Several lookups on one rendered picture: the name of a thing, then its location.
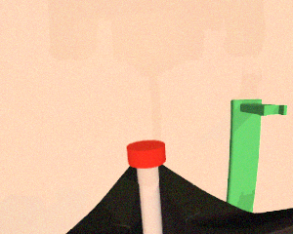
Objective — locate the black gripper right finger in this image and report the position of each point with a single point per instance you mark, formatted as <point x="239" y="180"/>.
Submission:
<point x="186" y="209"/>

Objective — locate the long white pin with red cap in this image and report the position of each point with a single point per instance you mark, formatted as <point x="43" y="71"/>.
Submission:
<point x="146" y="155"/>

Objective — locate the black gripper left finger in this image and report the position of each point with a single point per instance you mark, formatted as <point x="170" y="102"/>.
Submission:
<point x="119" y="212"/>

